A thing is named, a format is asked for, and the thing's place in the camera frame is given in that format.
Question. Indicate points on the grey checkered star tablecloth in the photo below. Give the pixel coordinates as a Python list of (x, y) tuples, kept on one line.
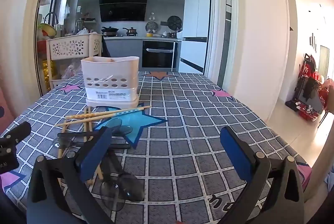
[(182, 135)]

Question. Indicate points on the white plastic storage cart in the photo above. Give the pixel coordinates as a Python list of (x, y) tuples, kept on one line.
[(67, 46)]

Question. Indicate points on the clear bag with red contents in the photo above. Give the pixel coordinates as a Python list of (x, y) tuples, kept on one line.
[(70, 71)]

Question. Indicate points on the chair with red cover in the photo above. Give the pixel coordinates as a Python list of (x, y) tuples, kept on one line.
[(327, 93)]

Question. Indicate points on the black range hood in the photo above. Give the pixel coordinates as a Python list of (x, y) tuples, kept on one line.
[(122, 8)]

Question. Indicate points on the yellow bowl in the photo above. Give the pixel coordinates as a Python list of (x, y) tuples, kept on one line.
[(149, 35)]

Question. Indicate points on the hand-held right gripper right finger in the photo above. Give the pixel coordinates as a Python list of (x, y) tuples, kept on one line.
[(234, 153)]

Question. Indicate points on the pink object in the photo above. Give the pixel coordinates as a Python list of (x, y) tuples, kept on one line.
[(6, 106)]

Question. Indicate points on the black wok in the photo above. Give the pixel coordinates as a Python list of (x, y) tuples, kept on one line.
[(109, 30)]

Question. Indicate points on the colourful bowls stack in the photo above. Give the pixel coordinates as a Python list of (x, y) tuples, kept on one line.
[(47, 30)]

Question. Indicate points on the red black bag pile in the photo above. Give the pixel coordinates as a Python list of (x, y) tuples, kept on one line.
[(305, 93)]

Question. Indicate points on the metal spice rack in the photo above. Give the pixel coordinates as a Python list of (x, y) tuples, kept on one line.
[(86, 21)]

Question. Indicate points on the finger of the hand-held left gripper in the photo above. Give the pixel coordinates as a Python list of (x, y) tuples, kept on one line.
[(18, 131)]

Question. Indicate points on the lidded steel saucepan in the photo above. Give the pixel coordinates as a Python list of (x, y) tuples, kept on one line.
[(171, 34)]

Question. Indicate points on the grey kitchen counter cabinet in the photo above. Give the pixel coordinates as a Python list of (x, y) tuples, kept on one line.
[(125, 49)]

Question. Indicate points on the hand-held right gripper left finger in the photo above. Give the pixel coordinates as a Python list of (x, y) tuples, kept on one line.
[(95, 153)]

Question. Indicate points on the white plastic bag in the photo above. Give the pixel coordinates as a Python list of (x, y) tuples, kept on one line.
[(83, 31)]

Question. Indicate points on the black built-in oven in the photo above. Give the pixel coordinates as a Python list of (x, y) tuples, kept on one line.
[(159, 55)]

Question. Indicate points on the steel kitchen faucet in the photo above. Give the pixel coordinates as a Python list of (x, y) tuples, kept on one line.
[(51, 15)]

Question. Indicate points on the white plastic utensil holder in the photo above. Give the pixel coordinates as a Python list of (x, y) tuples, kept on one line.
[(112, 70)]

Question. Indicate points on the black round pan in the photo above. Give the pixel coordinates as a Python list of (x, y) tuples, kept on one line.
[(174, 22)]

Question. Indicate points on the white refrigerator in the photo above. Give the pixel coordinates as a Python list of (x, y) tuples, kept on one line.
[(195, 17)]

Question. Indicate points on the gold tinsel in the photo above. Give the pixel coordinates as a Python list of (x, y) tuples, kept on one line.
[(49, 72)]

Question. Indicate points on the round steel lid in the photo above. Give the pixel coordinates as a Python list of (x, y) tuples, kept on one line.
[(151, 26)]

